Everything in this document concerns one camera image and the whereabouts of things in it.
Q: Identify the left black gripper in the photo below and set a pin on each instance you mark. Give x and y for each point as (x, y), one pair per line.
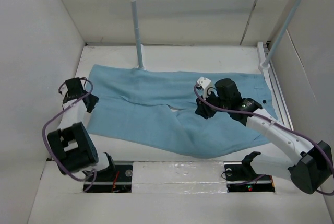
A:
(93, 101)

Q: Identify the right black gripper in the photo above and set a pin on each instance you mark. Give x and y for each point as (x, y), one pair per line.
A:
(203, 110)

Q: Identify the light blue trousers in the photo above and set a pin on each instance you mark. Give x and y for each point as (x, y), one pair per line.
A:
(157, 109)

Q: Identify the grey clothes hanger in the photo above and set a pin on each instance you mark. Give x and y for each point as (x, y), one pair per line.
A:
(248, 21)

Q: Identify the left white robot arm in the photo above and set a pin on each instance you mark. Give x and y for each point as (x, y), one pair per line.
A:
(70, 145)

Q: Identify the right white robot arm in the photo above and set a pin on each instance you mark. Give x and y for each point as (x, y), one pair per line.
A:
(308, 164)

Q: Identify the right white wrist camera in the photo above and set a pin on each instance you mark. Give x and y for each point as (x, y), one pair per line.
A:
(205, 85)

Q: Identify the aluminium rail right side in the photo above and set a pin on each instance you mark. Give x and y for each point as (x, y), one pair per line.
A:
(278, 100)

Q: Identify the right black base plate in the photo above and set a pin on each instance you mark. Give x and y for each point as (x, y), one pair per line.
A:
(242, 179)

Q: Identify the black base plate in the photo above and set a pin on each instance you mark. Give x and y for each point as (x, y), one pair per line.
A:
(118, 180)
(242, 179)

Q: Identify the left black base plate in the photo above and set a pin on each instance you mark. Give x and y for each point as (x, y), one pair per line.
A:
(118, 180)

